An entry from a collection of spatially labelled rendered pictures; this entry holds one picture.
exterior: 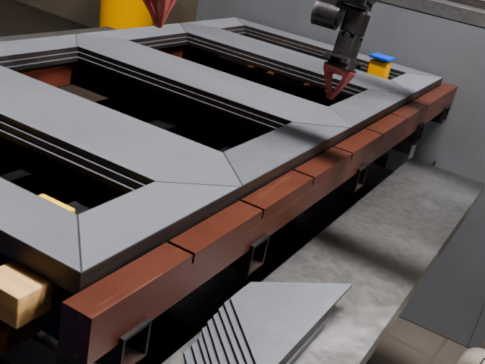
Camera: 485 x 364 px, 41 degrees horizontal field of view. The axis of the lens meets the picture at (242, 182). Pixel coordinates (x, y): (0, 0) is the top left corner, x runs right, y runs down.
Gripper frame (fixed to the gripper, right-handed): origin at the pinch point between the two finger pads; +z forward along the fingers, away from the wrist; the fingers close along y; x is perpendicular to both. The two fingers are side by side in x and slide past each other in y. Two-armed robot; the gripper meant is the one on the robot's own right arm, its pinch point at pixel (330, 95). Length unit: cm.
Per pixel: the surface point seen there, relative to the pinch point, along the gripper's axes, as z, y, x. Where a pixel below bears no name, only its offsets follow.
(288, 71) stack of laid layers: -2.1, -17.4, -19.3
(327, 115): 3.7, 14.9, 5.7
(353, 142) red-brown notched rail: 6.8, 19.3, 14.1
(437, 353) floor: 70, -71, 39
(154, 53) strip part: 3.1, 11.5, -42.2
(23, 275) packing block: 26, 93, 5
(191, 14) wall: -18, -282, -220
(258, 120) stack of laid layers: 8.5, 25.8, -4.1
